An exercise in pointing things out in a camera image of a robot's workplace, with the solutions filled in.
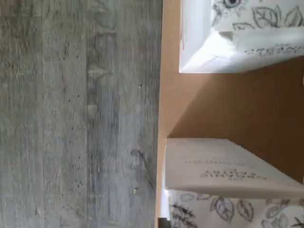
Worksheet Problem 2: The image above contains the brown particleboard shelf board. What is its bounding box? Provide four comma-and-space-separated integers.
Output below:
155, 0, 304, 228

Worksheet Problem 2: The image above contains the white box green strip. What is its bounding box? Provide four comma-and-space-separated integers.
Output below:
161, 138, 304, 228

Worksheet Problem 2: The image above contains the white box pink strip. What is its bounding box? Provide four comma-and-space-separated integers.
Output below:
178, 0, 304, 74

